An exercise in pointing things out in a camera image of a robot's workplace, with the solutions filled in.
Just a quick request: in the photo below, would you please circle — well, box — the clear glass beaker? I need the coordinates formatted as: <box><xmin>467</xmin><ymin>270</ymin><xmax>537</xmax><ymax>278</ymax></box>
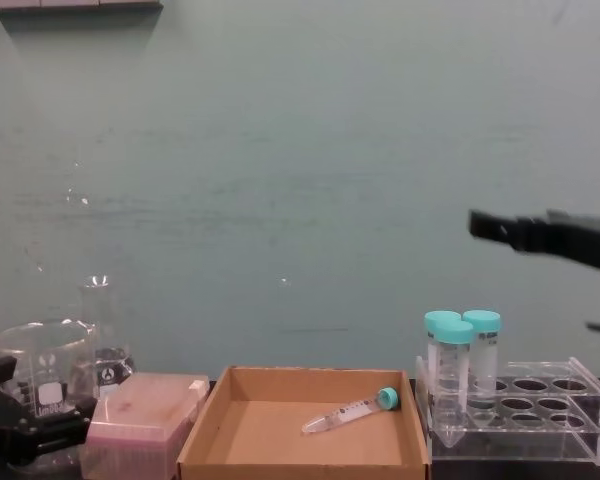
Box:
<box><xmin>0</xmin><ymin>319</ymin><xmax>102</xmax><ymax>472</ymax></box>

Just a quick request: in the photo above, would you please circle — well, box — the pink pipette tip box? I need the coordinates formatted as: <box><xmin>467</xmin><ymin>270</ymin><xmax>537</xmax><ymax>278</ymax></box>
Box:
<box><xmin>79</xmin><ymin>372</ymin><xmax>211</xmax><ymax>480</ymax></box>

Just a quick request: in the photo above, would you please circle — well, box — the clear glass conical flask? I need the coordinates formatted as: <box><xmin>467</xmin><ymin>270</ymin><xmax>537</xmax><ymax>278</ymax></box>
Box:
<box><xmin>76</xmin><ymin>274</ymin><xmax>134</xmax><ymax>390</ymax></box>

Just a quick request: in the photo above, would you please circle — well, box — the clear acrylic tube rack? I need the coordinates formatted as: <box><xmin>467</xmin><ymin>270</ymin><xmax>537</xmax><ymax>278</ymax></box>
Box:
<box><xmin>413</xmin><ymin>355</ymin><xmax>600</xmax><ymax>469</ymax></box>

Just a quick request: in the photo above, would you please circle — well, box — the large teal-capped centrifuge tube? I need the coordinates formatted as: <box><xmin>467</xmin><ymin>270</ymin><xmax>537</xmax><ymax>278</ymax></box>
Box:
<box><xmin>423</xmin><ymin>309</ymin><xmax>465</xmax><ymax>391</ymax></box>
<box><xmin>461</xmin><ymin>309</ymin><xmax>503</xmax><ymax>417</ymax></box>
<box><xmin>431</xmin><ymin>319</ymin><xmax>475</xmax><ymax>449</ymax></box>

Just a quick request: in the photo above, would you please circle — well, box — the shallow brown cardboard tray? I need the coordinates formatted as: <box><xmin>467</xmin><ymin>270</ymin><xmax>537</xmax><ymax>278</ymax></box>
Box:
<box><xmin>176</xmin><ymin>364</ymin><xmax>432</xmax><ymax>480</ymax></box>

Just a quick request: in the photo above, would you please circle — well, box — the small teal-capped conical tube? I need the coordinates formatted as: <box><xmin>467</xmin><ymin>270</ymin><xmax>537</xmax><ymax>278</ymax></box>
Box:
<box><xmin>301</xmin><ymin>386</ymin><xmax>401</xmax><ymax>436</ymax></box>

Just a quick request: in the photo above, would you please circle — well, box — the grey wall shelf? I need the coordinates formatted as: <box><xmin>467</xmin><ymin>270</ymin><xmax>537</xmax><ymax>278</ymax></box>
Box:
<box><xmin>0</xmin><ymin>0</ymin><xmax>165</xmax><ymax>32</ymax></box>

